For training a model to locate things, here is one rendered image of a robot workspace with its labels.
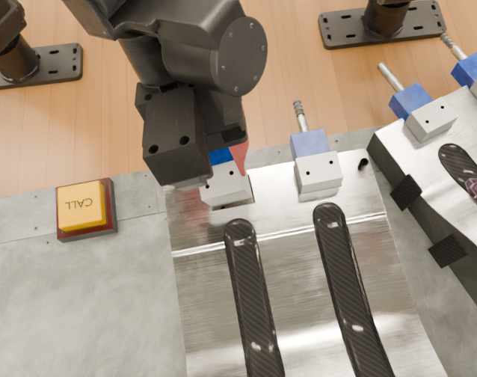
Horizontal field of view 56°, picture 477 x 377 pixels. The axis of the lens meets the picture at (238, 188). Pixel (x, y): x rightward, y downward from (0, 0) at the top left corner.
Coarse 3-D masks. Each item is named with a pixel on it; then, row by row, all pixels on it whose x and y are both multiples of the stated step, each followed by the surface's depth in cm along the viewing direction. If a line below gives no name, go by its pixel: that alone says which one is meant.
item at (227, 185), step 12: (216, 156) 52; (228, 156) 51; (216, 168) 50; (228, 168) 50; (216, 180) 50; (228, 180) 49; (240, 180) 49; (204, 192) 50; (216, 192) 49; (228, 192) 49; (240, 192) 50; (216, 204) 53
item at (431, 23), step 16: (432, 0) 74; (320, 16) 74; (336, 16) 74; (352, 16) 74; (368, 16) 70; (384, 16) 68; (400, 16) 68; (416, 16) 73; (432, 16) 73; (320, 32) 74; (336, 32) 73; (352, 32) 73; (368, 32) 72; (384, 32) 71; (400, 32) 72; (416, 32) 72; (432, 32) 72; (336, 48) 73
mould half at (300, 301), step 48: (192, 192) 55; (288, 192) 54; (336, 192) 54; (192, 240) 53; (288, 240) 53; (384, 240) 52; (192, 288) 51; (288, 288) 51; (384, 288) 50; (192, 336) 50; (240, 336) 49; (288, 336) 49; (336, 336) 48; (384, 336) 48
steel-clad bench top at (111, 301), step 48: (288, 144) 67; (336, 144) 66; (48, 192) 66; (144, 192) 65; (384, 192) 63; (0, 240) 64; (48, 240) 63; (96, 240) 63; (144, 240) 62; (0, 288) 61; (48, 288) 61; (96, 288) 60; (144, 288) 60; (432, 288) 58; (0, 336) 59; (48, 336) 58; (96, 336) 58; (144, 336) 58; (432, 336) 56
